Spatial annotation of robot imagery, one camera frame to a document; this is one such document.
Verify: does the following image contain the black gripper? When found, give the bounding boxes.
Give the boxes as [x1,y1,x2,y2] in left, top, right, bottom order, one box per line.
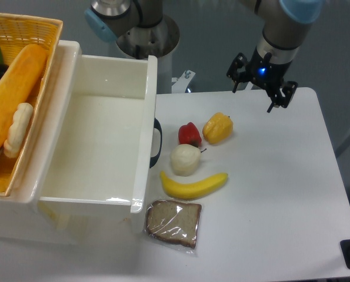
[226,49,298,113]

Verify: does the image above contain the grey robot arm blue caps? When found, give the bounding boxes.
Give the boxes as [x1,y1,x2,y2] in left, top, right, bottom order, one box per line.
[84,1,324,108]

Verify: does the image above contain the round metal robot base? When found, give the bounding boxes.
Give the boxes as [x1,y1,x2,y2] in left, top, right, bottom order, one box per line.
[116,15,180,59]

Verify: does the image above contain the pale white pear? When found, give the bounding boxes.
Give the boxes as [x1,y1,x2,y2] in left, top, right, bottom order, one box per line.
[170,144,206,176]

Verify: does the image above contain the yellow bell pepper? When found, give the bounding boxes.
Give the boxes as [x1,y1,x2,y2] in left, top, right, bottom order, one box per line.
[202,112,234,145]

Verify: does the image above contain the red bell pepper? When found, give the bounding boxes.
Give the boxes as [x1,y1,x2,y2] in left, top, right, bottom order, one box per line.
[178,122,202,147]

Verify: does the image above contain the yellow banana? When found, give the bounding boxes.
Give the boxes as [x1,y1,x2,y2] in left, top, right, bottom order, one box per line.
[159,171,228,200]

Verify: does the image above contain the wrapped brown bread slice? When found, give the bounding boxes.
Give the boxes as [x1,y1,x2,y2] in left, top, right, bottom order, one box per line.
[143,200,202,257]

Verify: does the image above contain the white open drawer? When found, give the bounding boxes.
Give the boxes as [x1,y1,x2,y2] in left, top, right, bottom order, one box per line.
[39,55,159,232]

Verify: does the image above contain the small white pastry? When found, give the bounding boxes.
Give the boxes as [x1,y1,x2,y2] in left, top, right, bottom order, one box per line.
[4,103,34,159]

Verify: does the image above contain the yellow wicker basket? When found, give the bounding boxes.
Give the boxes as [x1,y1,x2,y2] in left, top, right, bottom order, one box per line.
[0,13,63,197]

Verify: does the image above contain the orange baguette loaf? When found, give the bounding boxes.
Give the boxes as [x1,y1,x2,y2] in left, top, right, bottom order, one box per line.
[0,44,47,147]

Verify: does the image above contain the white cabinet body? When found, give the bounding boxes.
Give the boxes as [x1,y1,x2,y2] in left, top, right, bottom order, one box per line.
[0,41,87,244]

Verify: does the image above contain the white mounting bracket with bolt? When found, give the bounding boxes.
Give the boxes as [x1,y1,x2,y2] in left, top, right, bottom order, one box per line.
[171,69,196,93]

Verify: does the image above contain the black drawer handle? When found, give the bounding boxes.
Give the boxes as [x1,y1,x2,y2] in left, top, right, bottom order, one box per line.
[149,118,163,168]

